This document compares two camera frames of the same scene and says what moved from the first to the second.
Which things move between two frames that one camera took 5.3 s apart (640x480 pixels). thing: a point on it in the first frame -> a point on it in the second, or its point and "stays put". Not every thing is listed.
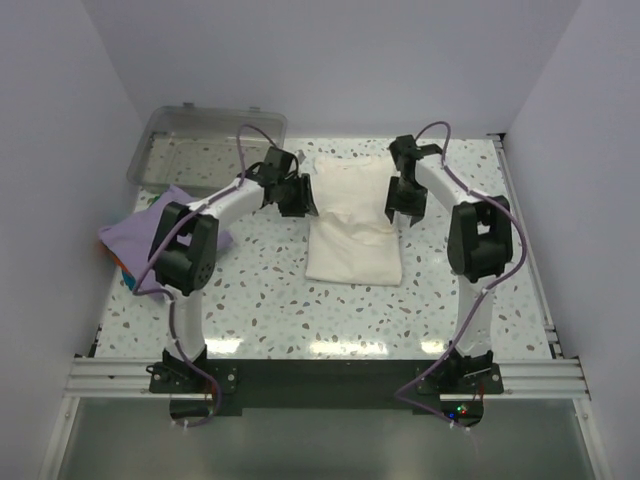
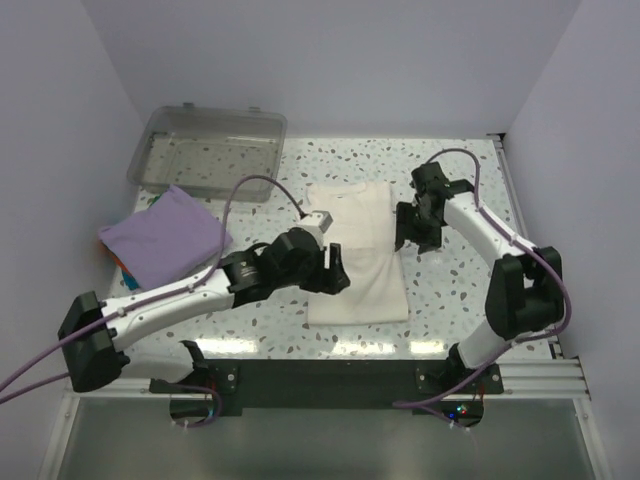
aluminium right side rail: x=519 y=213 stays put
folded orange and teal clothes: x=127 y=276 stays put
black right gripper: x=406 y=198 -> x=417 y=229
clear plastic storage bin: x=197 y=148 stays put
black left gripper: x=296 y=195 -> x=325 y=270
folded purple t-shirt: x=130 y=238 stays put
